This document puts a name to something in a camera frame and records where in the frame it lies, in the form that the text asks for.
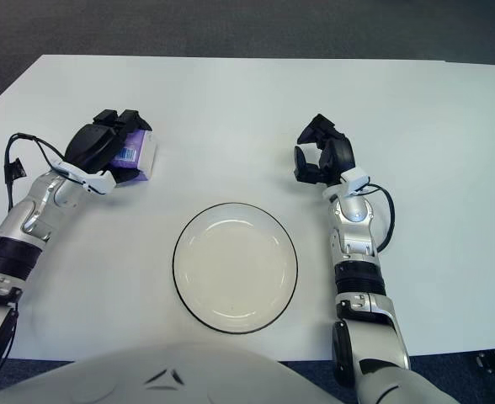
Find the grey robot torso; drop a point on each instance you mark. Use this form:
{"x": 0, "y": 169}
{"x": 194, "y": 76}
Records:
{"x": 188, "y": 374}

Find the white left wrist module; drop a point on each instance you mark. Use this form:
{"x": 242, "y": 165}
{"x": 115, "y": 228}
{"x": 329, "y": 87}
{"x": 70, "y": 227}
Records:
{"x": 100, "y": 183}

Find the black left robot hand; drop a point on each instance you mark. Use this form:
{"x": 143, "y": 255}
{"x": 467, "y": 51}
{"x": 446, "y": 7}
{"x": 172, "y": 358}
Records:
{"x": 89, "y": 145}

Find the white plate with black rim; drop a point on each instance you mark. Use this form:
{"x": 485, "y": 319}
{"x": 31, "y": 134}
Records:
{"x": 235, "y": 269}

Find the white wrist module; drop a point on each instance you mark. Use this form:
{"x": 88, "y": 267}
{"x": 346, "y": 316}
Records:
{"x": 357, "y": 177}
{"x": 100, "y": 183}

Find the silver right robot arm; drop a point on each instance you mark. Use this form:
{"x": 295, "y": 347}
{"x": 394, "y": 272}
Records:
{"x": 352, "y": 235}

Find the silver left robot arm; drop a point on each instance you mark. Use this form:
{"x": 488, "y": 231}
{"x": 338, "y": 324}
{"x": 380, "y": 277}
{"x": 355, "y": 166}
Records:
{"x": 20, "y": 219}

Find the purple tissue paper pack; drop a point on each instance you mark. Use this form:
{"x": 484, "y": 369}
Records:
{"x": 142, "y": 147}

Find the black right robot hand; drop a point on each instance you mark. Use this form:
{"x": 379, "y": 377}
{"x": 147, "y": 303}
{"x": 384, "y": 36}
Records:
{"x": 340, "y": 153}

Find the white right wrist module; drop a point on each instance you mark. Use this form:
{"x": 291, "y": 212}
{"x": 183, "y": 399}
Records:
{"x": 357, "y": 177}

